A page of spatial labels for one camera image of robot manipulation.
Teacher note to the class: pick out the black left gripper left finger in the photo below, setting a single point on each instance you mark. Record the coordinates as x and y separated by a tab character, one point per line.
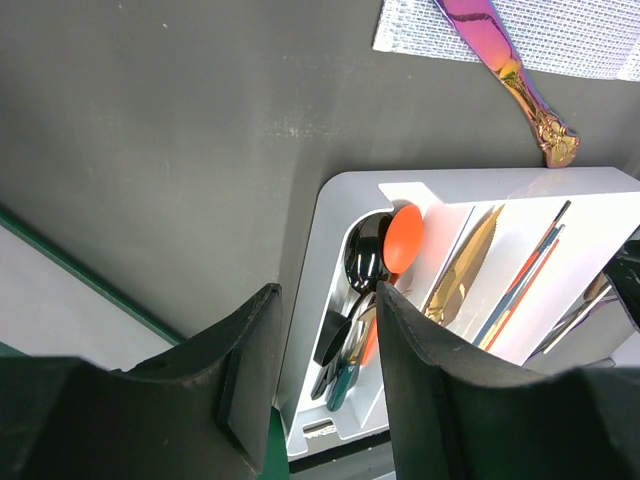
200	410

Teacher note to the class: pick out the gold spoon in tray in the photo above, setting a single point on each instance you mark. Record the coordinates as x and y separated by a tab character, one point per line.
364	323

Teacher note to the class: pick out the glossy black spoon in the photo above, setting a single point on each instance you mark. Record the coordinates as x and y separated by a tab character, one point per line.
363	259

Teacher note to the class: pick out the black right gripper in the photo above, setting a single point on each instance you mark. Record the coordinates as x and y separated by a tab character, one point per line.
622	272

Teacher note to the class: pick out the silver chopstick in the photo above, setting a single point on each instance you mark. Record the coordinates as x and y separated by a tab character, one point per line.
583	312

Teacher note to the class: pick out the orange chopstick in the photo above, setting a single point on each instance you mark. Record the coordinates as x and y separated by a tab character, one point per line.
521	289

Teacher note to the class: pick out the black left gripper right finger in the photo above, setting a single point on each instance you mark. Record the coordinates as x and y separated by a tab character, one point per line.
458	412

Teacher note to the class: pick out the white cutlery tray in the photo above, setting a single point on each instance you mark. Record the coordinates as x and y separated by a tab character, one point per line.
496	256

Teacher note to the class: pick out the black measuring spoon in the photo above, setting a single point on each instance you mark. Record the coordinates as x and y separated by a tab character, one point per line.
335	329

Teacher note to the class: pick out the orange spoon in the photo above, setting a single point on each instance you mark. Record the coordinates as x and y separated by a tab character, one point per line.
401	238

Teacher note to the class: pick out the dark green ring binder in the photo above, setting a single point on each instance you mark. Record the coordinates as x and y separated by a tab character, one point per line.
53	307

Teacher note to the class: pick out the clear mesh zip pouch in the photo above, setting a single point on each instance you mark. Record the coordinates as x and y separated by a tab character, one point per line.
585	39

